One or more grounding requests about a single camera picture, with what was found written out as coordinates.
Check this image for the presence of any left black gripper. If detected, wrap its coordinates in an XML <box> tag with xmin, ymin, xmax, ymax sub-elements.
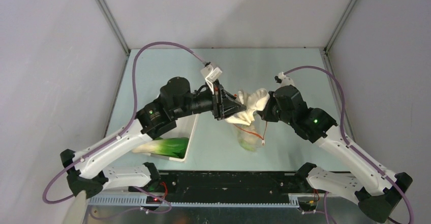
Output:
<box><xmin>172</xmin><ymin>78</ymin><xmax>246</xmax><ymax>120</ymax></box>

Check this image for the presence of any clear zip top bag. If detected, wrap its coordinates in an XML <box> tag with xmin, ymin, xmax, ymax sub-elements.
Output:
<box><xmin>232</xmin><ymin>92</ymin><xmax>270</xmax><ymax>153</ymax></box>

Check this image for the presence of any white cauliflower with green leaves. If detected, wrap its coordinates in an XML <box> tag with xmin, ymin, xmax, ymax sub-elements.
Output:
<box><xmin>234</xmin><ymin>124</ymin><xmax>262</xmax><ymax>152</ymax></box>

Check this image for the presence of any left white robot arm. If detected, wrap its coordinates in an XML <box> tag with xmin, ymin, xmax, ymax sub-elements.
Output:
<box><xmin>60</xmin><ymin>77</ymin><xmax>246</xmax><ymax>198</ymax></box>

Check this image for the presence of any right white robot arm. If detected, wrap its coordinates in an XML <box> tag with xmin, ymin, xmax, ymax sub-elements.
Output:
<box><xmin>256</xmin><ymin>85</ymin><xmax>413</xmax><ymax>223</ymax></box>

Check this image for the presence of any white perforated plastic basket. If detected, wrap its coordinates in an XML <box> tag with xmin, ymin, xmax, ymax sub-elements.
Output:
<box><xmin>142</xmin><ymin>115</ymin><xmax>199</xmax><ymax>162</ymax></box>

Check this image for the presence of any green bok choy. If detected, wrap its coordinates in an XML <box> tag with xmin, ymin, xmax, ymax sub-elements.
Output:
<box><xmin>132</xmin><ymin>137</ymin><xmax>190</xmax><ymax>158</ymax></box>

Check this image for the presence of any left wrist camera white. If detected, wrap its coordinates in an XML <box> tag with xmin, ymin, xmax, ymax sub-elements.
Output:
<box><xmin>201</xmin><ymin>62</ymin><xmax>223</xmax><ymax>93</ymax></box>

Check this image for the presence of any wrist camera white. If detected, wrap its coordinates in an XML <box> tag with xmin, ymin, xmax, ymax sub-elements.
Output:
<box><xmin>274</xmin><ymin>72</ymin><xmax>295</xmax><ymax>87</ymax></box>
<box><xmin>201</xmin><ymin>62</ymin><xmax>223</xmax><ymax>93</ymax></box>

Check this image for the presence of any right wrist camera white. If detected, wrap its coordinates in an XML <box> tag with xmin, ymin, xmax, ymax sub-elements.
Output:
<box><xmin>274</xmin><ymin>72</ymin><xmax>295</xmax><ymax>87</ymax></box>

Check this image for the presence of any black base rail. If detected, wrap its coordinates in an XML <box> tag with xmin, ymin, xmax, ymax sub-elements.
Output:
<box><xmin>143</xmin><ymin>170</ymin><xmax>315</xmax><ymax>205</ymax></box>

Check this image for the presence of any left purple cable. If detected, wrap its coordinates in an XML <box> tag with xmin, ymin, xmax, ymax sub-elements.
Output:
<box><xmin>42</xmin><ymin>41</ymin><xmax>208</xmax><ymax>204</ymax></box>

